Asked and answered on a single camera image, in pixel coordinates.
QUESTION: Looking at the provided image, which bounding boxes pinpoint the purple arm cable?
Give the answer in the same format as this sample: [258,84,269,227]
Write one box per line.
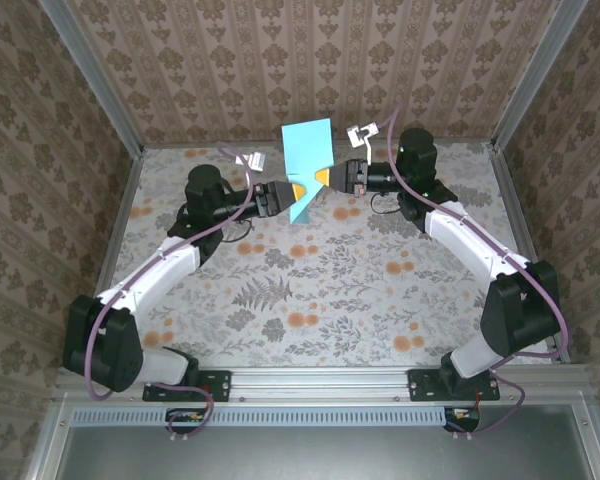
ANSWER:
[385,99,572,442]
[84,142,259,444]

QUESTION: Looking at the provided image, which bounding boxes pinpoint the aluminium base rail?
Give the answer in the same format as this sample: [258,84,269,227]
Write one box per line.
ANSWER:
[54,364,594,401]

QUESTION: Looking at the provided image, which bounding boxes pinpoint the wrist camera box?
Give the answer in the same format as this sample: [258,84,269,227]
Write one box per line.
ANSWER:
[346,122,381,150]
[233,151,266,172]

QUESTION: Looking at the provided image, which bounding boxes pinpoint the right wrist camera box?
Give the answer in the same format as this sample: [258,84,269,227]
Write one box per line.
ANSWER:
[346,122,381,150]

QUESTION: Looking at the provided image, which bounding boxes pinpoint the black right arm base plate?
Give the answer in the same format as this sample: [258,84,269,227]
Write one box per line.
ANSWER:
[408,368,501,403]

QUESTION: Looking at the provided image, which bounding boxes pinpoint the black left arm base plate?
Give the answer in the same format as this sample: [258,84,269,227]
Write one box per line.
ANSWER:
[142,369,231,403]

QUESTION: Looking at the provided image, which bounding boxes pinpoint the grey metal panel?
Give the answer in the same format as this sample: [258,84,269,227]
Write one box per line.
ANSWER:
[54,424,596,480]

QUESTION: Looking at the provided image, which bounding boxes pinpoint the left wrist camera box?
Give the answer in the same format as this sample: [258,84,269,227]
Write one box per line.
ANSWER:
[233,151,266,172]

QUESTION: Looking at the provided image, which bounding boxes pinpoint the grey slotted cable duct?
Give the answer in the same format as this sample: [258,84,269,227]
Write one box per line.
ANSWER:
[72,405,446,427]

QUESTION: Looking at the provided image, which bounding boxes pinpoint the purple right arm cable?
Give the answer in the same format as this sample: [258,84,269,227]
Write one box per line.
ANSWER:
[385,99,572,442]

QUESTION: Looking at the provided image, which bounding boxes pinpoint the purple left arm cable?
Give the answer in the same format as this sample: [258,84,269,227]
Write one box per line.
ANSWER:
[84,142,259,444]

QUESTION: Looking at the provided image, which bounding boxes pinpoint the aluminium table side rail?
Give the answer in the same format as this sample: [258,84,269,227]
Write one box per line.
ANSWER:
[489,144,571,364]
[74,147,146,366]

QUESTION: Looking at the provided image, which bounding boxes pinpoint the aluminium frame post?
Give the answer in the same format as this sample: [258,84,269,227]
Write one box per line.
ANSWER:
[39,0,146,156]
[489,0,589,151]

